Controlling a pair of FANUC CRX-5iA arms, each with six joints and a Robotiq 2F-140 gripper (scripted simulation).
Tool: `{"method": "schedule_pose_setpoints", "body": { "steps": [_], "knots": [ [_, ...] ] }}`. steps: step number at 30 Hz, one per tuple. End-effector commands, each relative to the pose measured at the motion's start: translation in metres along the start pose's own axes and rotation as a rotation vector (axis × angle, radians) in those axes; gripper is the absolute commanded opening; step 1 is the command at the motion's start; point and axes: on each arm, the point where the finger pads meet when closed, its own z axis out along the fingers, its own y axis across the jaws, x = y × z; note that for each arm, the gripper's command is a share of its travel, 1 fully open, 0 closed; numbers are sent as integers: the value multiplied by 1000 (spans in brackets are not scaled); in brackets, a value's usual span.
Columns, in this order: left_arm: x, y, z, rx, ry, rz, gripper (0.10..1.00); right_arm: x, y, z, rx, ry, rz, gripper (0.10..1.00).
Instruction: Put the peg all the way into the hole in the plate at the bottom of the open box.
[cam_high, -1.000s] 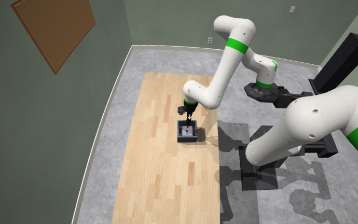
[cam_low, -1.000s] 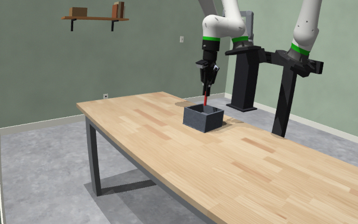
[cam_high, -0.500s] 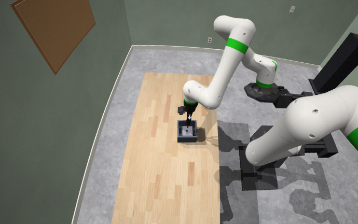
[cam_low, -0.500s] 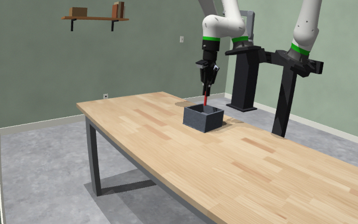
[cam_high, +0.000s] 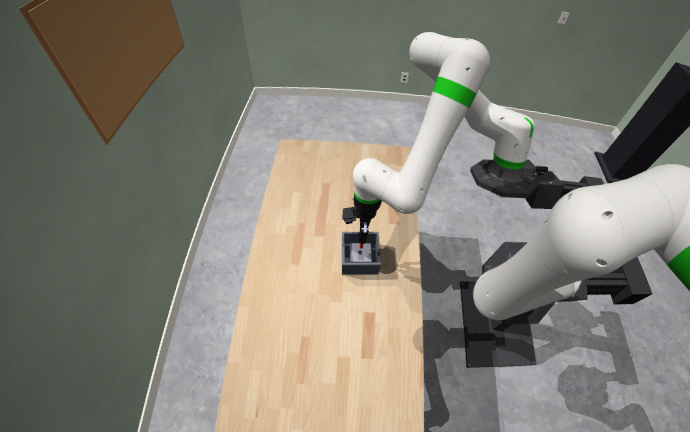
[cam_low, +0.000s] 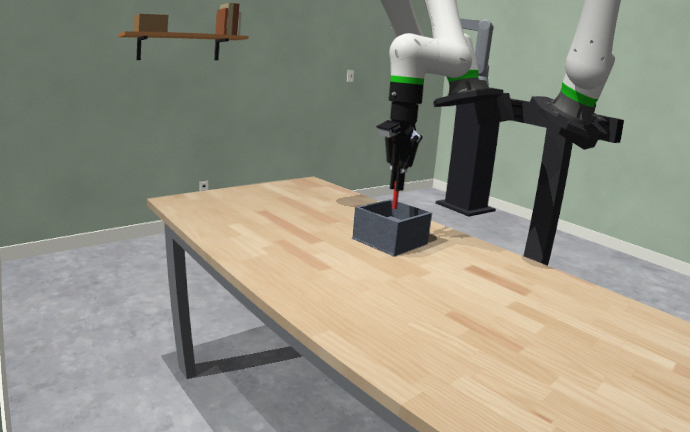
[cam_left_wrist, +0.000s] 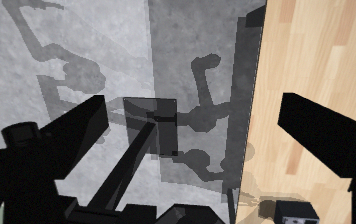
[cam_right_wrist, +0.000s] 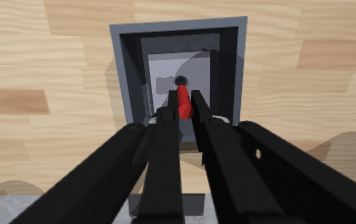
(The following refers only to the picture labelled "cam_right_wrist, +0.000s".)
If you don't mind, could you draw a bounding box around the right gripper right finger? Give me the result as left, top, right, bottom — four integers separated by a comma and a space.
191, 90, 356, 224

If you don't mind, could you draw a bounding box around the red cylindrical peg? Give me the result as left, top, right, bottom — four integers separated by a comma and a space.
176, 85, 193, 120

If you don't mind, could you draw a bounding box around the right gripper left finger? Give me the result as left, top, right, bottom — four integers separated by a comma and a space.
8, 90, 185, 224

